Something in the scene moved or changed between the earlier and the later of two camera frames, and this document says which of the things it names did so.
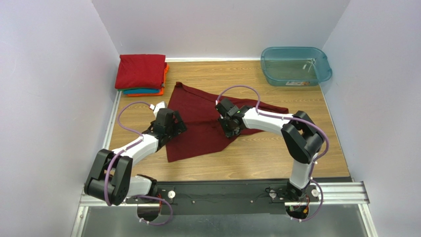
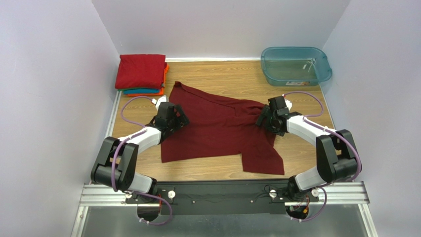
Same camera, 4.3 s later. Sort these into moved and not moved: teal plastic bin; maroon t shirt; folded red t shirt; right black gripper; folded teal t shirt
Moved: maroon t shirt; right black gripper
Not moved: folded red t shirt; folded teal t shirt; teal plastic bin
